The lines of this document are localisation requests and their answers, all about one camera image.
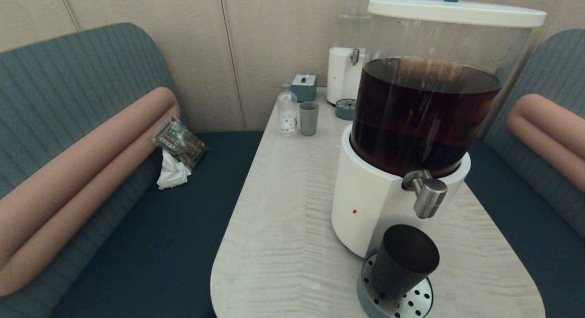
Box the metal dispenser tap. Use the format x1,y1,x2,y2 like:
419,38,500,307
401,170,448,219

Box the black cup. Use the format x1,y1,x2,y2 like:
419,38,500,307
369,224,440,300

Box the grey-blue cup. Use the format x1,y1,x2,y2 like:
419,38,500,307
299,102,319,137

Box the clear plastic bottle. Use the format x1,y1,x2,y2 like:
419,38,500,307
277,84,298,138

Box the blue napkin box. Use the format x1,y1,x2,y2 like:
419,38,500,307
291,74,317,103

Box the small blue drip tray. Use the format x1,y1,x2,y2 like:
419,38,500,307
335,98,358,121

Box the small white water dispenser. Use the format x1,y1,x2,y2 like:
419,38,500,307
327,0,386,106

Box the green snack packet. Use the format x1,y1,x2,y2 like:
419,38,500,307
150,116,207,171

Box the large white tea dispenser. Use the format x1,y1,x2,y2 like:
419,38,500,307
331,0,548,259

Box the white crumpled tissue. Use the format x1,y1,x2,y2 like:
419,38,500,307
156,149,191,191

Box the teal left bench sofa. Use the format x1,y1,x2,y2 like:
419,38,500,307
0,22,266,318

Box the teal bench sofa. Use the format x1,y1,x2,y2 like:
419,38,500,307
0,22,266,318
466,29,585,318

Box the large blue perforated drip tray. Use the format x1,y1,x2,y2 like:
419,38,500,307
356,250,434,318

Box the pink bolster cushion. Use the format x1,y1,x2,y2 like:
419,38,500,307
514,94,585,159
0,106,181,297
506,110,585,194
0,86,179,268

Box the teal right bench sofa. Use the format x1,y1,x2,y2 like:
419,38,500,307
466,29,585,318

